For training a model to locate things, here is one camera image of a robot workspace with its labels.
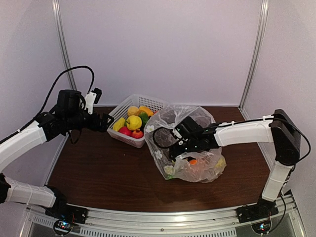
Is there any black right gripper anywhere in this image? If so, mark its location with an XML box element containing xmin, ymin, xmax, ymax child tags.
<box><xmin>169</xmin><ymin>138</ymin><xmax>200</xmax><ymax>162</ymax></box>

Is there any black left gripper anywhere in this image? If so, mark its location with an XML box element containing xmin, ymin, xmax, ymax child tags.
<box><xmin>64</xmin><ymin>106</ymin><xmax>114</xmax><ymax>132</ymax></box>

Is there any orange fruit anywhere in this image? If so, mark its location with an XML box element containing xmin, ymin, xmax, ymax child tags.
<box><xmin>189</xmin><ymin>159</ymin><xmax>197</xmax><ymax>165</ymax></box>

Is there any clear printed plastic bag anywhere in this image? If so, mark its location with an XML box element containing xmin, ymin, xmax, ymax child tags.
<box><xmin>144</xmin><ymin>105</ymin><xmax>227</xmax><ymax>183</ymax></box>

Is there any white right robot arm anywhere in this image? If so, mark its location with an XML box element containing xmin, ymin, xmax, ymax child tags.
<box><xmin>169</xmin><ymin>109</ymin><xmax>303</xmax><ymax>218</ymax></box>

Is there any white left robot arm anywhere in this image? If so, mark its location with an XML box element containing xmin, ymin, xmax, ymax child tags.
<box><xmin>0</xmin><ymin>88</ymin><xmax>114</xmax><ymax>219</ymax></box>

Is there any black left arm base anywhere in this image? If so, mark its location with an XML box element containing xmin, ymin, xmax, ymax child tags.
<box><xmin>44</xmin><ymin>186</ymin><xmax>88</xmax><ymax>237</ymax></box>

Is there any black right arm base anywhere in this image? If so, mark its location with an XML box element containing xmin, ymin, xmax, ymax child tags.
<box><xmin>236</xmin><ymin>198</ymin><xmax>279</xmax><ymax>235</ymax></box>

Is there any red fruit in basket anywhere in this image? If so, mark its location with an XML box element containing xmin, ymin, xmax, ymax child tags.
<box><xmin>118</xmin><ymin>126</ymin><xmax>132</xmax><ymax>136</ymax></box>

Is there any yellow fruit in basket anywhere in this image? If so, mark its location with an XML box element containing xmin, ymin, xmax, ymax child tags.
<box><xmin>126</xmin><ymin>115</ymin><xmax>142</xmax><ymax>131</ymax></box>

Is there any green fruit in basket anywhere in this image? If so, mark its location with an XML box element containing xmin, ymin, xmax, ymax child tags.
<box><xmin>138</xmin><ymin>111</ymin><xmax>149</xmax><ymax>126</ymax></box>

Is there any orange-yellow fruit in basket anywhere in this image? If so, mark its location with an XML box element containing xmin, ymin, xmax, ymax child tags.
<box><xmin>139</xmin><ymin>106</ymin><xmax>154</xmax><ymax>117</ymax></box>

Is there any yellow lemon in basket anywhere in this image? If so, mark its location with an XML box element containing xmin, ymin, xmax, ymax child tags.
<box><xmin>127</xmin><ymin>106</ymin><xmax>139</xmax><ymax>116</ymax></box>

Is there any red pomegranate in basket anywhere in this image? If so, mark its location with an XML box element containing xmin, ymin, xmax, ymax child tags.
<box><xmin>131</xmin><ymin>129</ymin><xmax>144</xmax><ymax>139</ymax></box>

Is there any white perforated plastic basket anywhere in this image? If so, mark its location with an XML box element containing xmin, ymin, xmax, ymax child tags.
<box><xmin>107</xmin><ymin>94</ymin><xmax>168</xmax><ymax>148</ymax></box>

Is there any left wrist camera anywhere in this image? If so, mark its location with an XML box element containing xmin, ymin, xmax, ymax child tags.
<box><xmin>84</xmin><ymin>88</ymin><xmax>102</xmax><ymax>115</ymax></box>

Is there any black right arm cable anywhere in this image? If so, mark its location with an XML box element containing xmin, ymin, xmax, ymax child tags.
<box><xmin>152</xmin><ymin>118</ymin><xmax>311</xmax><ymax>161</ymax></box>

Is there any left aluminium corner post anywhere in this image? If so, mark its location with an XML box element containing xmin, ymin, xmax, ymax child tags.
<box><xmin>51</xmin><ymin>0</ymin><xmax>76</xmax><ymax>89</ymax></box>

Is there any aluminium corner post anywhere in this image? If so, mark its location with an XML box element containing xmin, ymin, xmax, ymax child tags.
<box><xmin>51</xmin><ymin>0</ymin><xmax>76</xmax><ymax>89</ymax></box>
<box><xmin>239</xmin><ymin>0</ymin><xmax>269</xmax><ymax>111</ymax></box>

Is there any right aluminium corner post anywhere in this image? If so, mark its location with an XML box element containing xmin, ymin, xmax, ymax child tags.
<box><xmin>239</xmin><ymin>0</ymin><xmax>269</xmax><ymax>111</ymax></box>

